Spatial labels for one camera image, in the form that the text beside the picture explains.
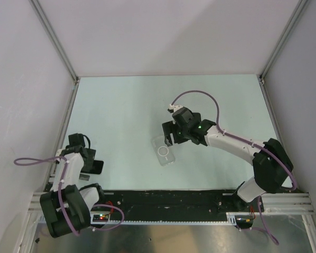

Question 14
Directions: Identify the black smartphone blue edge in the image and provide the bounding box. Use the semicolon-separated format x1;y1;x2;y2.
90;160;104;174

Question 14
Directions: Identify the clear magsafe phone case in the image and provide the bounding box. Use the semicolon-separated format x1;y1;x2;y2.
151;135;175;166

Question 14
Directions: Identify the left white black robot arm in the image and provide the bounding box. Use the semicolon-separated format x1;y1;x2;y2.
39;145;106;238

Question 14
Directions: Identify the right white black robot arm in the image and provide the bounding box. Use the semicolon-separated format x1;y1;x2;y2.
162;120;297;211

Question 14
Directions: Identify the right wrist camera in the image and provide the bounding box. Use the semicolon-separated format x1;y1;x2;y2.
172;107;194;128

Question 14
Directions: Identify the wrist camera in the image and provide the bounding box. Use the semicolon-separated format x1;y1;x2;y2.
67;133;91;149
172;107;194;128

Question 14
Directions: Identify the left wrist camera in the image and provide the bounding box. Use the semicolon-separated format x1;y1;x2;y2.
67;133;91;149

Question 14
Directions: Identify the aluminium front frame rail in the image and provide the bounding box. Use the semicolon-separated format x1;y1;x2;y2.
28;191;313;213

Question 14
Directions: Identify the white slotted cable duct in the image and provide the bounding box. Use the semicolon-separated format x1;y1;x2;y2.
89;213;239;227

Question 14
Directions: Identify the left aluminium frame post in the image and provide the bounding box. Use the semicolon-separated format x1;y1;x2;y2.
28;0;80;82

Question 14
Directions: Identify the aluminium frame post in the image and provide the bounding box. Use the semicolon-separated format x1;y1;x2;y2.
258;0;310;81
28;0;80;82

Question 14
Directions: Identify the right aluminium frame post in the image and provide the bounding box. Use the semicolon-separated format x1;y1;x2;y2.
258;0;310;81

